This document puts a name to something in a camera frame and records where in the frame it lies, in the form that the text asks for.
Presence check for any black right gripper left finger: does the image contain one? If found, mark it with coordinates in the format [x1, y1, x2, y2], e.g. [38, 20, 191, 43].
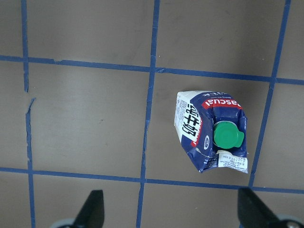
[74, 190, 105, 228]

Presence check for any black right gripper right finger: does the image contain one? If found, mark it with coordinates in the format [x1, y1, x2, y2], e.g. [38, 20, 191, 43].
[237, 188, 304, 228]

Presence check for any blue white milk carton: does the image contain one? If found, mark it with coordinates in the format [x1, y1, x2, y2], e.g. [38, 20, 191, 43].
[174, 91, 248, 173]

